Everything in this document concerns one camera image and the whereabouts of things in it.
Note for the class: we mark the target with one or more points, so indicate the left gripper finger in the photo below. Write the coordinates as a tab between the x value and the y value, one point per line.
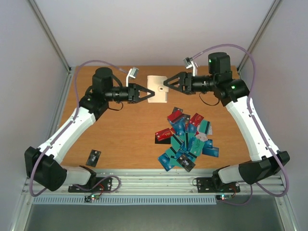
144	96
144	89

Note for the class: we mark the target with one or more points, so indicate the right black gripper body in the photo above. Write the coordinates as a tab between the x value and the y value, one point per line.
187	83

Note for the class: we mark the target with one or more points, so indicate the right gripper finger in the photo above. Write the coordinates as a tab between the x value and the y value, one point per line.
175	86
176	79

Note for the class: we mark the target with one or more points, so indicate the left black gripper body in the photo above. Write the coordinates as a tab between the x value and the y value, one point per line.
132	86

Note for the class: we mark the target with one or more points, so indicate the beige card holder wallet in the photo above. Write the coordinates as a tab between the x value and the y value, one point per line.
156	84

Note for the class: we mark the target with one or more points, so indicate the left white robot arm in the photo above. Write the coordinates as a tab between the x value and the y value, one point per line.
43	164

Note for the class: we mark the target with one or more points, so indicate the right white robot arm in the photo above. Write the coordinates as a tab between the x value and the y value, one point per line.
266	159

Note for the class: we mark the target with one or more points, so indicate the red card top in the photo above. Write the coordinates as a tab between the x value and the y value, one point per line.
175	116

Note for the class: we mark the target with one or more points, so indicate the red VIP card upper right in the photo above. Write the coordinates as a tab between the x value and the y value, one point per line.
196	119

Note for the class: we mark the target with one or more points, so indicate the red vip card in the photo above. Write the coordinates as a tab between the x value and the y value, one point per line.
163	134
196	119

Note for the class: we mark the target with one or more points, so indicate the blue card centre top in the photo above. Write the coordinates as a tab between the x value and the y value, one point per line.
179	127

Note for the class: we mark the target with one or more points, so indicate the blue card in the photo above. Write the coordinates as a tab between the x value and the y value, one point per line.
167	161
214	151
179	127

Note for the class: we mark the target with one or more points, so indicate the red VIP card left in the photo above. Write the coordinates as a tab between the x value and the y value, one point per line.
163	134

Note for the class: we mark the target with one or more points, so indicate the teal card upper right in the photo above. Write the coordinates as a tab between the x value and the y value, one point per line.
204	126

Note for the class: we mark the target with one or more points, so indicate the white red card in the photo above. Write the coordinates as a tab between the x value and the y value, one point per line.
202	137

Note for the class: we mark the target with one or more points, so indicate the teal VIP card centre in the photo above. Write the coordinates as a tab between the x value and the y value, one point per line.
195	146

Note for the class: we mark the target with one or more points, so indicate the blue card bottom left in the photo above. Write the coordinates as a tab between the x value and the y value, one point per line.
167	161

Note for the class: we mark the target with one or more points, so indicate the blue card right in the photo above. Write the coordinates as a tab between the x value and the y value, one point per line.
214	151

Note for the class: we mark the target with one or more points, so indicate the lone black VIP card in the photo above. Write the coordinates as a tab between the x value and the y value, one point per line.
93	158

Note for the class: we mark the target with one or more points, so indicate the right small circuit board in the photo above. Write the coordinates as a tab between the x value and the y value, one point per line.
223	197

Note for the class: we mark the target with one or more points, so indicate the small circuit board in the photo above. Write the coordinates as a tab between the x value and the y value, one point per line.
91	198
223	197

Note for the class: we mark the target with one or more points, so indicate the left small circuit board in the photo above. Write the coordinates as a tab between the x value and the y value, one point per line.
91	198

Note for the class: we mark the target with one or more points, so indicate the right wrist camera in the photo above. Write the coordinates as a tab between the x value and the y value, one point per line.
189	63

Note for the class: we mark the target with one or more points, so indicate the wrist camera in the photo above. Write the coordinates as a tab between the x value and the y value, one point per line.
132	73
189	63

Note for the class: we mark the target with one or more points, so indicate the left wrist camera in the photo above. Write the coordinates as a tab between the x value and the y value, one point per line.
132	73

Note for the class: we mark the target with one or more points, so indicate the right aluminium frame post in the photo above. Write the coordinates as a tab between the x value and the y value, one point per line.
260	31

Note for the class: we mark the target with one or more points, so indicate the aluminium frame post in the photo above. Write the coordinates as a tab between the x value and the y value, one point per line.
46	29
260	31

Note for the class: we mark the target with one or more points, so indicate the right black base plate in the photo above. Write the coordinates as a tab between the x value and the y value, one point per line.
205	184

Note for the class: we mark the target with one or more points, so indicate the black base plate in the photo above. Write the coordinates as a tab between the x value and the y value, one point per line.
98	184
205	184

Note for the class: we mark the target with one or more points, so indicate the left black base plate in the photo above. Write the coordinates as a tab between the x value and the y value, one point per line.
98	184

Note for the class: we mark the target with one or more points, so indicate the grey slotted cable duct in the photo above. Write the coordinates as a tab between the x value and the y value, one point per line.
126	200

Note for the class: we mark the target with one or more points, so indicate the left aluminium frame post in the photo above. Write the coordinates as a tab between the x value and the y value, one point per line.
46	29

